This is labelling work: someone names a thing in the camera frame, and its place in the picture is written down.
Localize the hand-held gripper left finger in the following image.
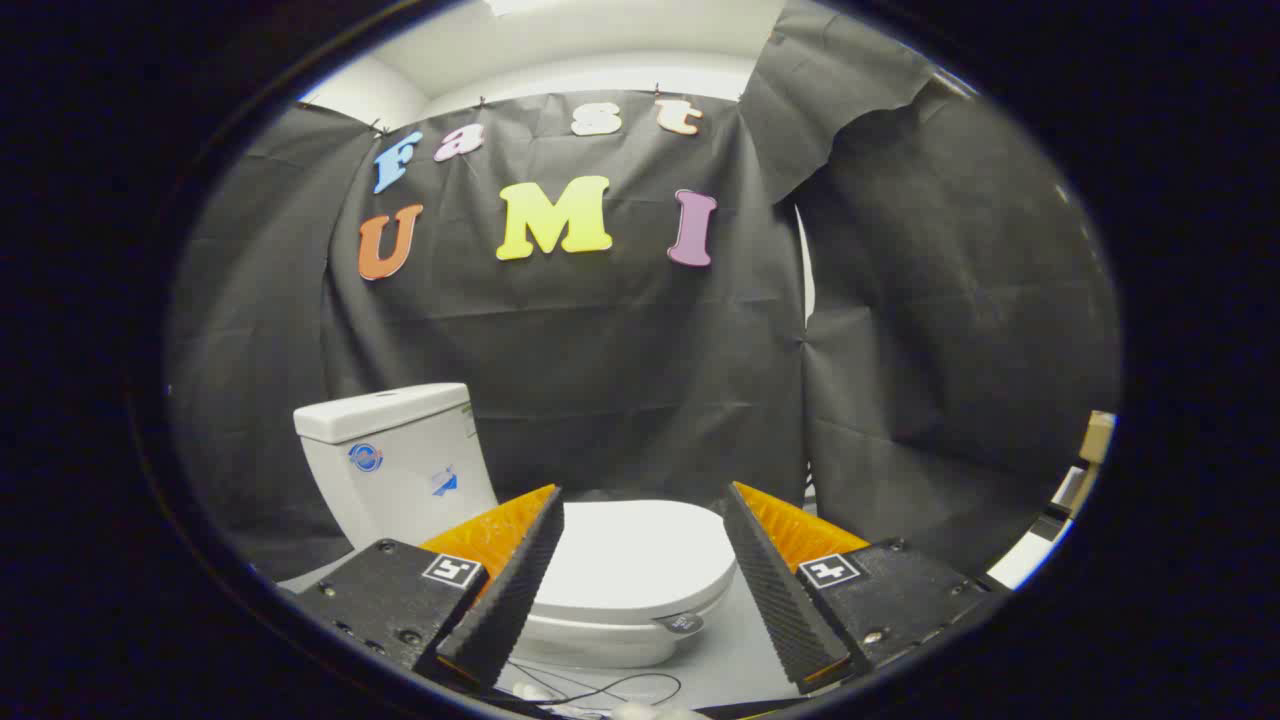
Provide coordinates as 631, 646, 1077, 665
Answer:
290, 484, 566, 693

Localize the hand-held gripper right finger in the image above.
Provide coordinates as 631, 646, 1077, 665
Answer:
722, 481, 1001, 696

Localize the white toilet bowl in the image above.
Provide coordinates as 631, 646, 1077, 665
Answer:
515, 588, 737, 670

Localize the black backdrop cloth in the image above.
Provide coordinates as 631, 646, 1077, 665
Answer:
165, 0, 1123, 586

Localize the beige box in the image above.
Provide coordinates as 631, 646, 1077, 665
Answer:
1078, 410, 1117, 467

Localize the thin black cable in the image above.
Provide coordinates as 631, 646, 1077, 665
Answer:
498, 658, 684, 715

